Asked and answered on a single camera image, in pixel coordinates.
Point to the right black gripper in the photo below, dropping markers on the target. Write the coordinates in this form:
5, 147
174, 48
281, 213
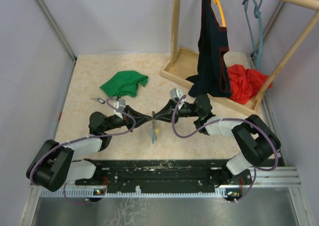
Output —
166, 114

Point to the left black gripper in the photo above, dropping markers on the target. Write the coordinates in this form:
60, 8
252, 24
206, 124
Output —
140, 118

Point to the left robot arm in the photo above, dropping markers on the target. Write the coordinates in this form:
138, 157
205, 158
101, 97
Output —
58, 163

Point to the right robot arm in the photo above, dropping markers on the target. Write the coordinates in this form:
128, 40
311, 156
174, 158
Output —
255, 140

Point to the green cloth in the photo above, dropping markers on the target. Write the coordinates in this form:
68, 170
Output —
124, 83

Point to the dark navy garment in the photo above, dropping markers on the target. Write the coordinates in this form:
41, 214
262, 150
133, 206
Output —
212, 76

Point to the red cloth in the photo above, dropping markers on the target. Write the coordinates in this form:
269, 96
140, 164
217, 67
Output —
244, 83

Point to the yellow hanger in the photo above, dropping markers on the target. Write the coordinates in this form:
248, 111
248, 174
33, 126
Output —
217, 2

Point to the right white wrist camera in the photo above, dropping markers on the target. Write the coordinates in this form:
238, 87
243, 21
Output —
176, 95

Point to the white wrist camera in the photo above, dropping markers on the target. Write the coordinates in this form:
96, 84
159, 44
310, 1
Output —
176, 95
119, 106

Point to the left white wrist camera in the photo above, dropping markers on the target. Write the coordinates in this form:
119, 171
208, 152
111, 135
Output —
119, 106

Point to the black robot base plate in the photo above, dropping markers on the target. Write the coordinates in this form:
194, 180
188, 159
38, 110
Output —
163, 176

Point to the aluminium rail frame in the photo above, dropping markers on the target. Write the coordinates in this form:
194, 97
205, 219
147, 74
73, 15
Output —
282, 177

